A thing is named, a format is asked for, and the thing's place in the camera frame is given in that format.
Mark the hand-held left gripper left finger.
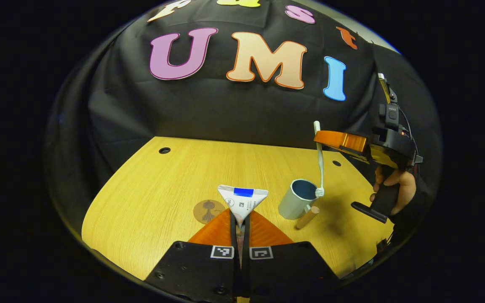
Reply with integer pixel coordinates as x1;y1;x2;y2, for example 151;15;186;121
144;208;243;303

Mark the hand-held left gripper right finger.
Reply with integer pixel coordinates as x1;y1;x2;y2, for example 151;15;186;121
242;209;340;297

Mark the pale green toothbrush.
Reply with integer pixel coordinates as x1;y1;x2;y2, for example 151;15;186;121
313;121;325;198

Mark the round cork coaster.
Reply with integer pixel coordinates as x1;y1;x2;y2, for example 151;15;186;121
193;199;226;224

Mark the blue cup with wooden handle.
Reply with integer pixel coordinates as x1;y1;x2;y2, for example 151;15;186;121
278;179;321;230

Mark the white toothpaste tube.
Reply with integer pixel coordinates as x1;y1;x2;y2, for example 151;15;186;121
217;184;269;245

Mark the black backdrop cloth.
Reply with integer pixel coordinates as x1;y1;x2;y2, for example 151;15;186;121
45;0;443;253

